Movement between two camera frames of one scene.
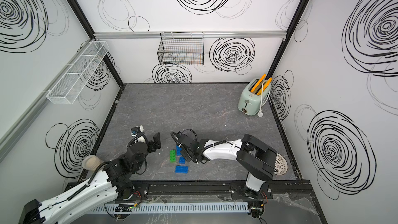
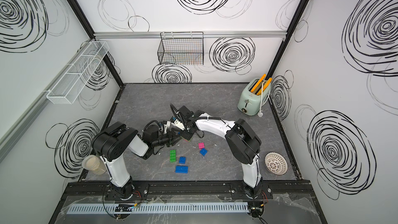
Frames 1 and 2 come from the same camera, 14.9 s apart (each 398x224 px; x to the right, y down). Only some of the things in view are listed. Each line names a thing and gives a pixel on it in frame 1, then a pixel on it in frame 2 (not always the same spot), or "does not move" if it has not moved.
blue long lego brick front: (182, 169) does not move
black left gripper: (157, 142) → (172, 137)
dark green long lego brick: (172, 155) does not move
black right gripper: (186, 157) → (186, 137)
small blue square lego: (182, 160) does not move
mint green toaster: (250, 103) does not move
